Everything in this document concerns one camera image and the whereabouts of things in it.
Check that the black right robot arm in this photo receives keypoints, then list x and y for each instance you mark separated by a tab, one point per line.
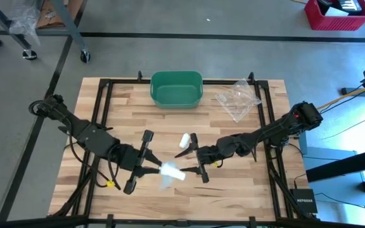
271	131

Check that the brown cardboard box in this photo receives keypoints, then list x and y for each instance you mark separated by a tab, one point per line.
47	16

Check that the crumpled clear plastic wrap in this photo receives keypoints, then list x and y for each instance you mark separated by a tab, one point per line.
24	19

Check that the black electronic device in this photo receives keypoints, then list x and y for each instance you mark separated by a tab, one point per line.
347	4

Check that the black metal stand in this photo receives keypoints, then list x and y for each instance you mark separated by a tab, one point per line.
344	164

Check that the grey metal wheeled cart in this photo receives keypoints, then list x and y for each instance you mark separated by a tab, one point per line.
73	30

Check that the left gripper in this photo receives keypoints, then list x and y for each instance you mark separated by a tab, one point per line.
130	158

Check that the black Netgear network switch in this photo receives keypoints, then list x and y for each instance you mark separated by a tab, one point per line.
303	201

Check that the long clear plastic bag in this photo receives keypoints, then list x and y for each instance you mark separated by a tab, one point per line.
173	171

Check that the white gauze bandage roll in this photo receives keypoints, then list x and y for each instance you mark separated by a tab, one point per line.
184	140

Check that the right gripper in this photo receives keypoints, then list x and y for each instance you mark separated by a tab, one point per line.
209	154

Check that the green plastic basket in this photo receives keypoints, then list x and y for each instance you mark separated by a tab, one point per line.
176	92

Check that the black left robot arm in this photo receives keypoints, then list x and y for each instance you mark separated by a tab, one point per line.
87	136

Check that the red plastic crate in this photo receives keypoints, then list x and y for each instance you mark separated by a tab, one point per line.
337	22

